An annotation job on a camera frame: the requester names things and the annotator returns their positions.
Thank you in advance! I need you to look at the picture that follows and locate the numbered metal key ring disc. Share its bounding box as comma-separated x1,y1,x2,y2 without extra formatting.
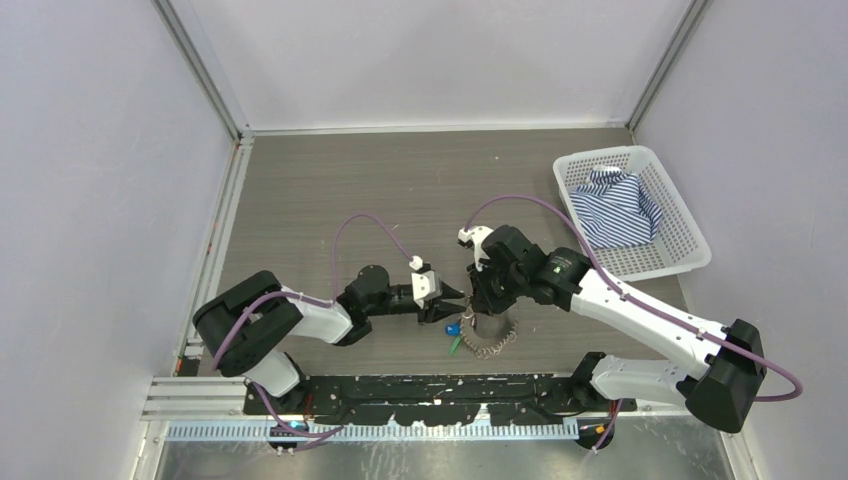
459,310,518,360

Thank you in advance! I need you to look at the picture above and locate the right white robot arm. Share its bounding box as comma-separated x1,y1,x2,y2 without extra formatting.
458,225,767,433

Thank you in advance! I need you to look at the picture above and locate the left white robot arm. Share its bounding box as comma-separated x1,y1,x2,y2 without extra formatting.
192,265,465,414

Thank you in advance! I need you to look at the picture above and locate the green key tag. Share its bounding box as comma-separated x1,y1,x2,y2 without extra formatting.
449,336,462,355

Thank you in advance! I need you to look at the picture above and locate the blue striped shirt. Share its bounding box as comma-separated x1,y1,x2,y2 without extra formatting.
569,166,663,249

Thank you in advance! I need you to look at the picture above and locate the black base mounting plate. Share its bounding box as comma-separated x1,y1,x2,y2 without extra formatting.
270,374,613,426

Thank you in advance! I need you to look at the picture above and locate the white plastic basket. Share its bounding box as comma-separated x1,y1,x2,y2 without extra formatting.
553,146,711,282

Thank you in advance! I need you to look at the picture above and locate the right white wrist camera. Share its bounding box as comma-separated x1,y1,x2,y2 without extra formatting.
457,226,493,271

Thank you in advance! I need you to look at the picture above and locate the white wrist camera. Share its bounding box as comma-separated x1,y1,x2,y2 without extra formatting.
457,226,493,271
409,255,442,310

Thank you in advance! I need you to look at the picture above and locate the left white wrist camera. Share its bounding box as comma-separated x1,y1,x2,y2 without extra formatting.
409,255,442,310

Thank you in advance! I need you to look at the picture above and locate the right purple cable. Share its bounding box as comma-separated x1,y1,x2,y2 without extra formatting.
460,193,804,403

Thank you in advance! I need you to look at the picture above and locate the aluminium frame rail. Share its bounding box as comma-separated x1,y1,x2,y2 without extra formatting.
122,128,255,479

